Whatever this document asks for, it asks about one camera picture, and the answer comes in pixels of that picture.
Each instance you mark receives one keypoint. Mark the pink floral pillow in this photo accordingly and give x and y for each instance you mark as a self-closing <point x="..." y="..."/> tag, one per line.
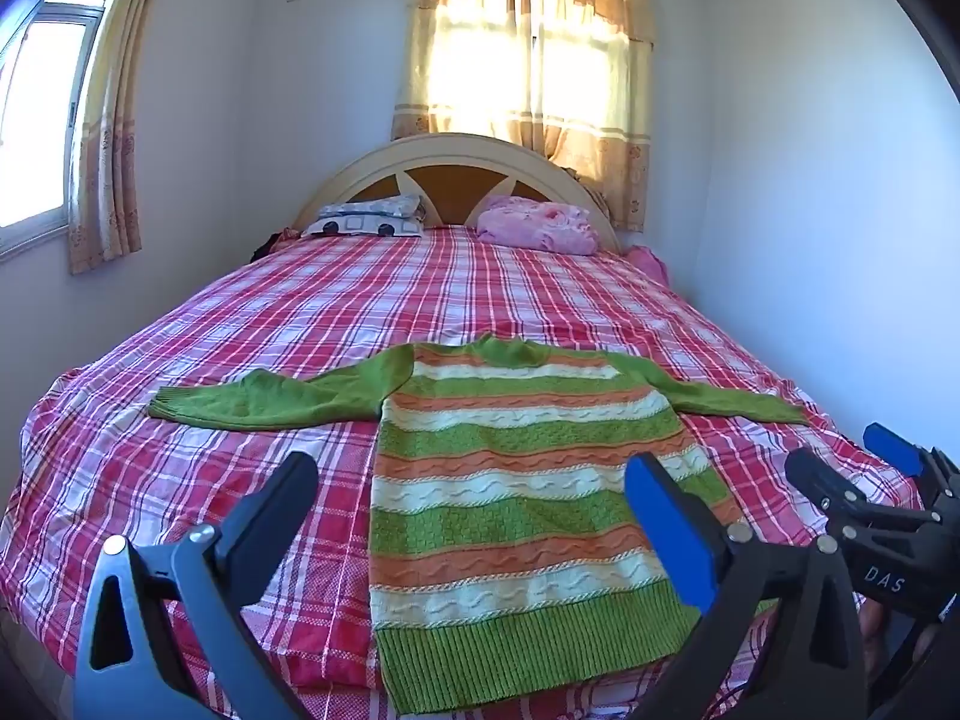
<point x="536" y="225"/>

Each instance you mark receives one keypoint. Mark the white patterned pillow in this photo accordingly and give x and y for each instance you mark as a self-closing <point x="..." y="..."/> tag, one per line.
<point x="360" y="217"/>

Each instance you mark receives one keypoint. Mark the pink cloth beside bed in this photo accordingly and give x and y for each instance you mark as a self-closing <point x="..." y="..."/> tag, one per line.
<point x="649" y="262"/>

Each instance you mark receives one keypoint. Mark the beige side window curtain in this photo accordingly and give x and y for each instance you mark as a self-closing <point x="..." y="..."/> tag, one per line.
<point x="109" y="150"/>

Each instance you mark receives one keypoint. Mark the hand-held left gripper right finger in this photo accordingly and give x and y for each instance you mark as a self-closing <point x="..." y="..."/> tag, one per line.
<point x="667" y="532"/>

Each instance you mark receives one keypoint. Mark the green striped knit sweater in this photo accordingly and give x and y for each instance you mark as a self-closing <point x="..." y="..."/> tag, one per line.
<point x="510" y="465"/>

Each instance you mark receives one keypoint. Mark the cream arched wooden headboard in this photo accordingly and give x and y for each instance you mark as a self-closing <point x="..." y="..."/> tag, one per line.
<point x="450" y="191"/>

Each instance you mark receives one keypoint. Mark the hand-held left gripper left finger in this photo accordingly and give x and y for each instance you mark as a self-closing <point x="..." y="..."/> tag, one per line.
<point x="276" y="496"/>

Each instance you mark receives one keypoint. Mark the bed with red plaid sheet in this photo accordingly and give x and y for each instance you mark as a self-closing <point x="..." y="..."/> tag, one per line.
<point x="375" y="300"/>

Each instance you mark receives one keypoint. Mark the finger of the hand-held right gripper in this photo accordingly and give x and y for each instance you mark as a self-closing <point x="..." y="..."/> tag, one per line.
<point x="896" y="450"/>
<point x="840" y="499"/>

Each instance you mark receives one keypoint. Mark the dark item beside pillow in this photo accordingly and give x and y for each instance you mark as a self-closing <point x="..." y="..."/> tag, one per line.
<point x="271" y="247"/>

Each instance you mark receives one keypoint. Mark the side window with metal frame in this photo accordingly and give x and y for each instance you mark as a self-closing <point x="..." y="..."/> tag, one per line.
<point x="37" y="127"/>

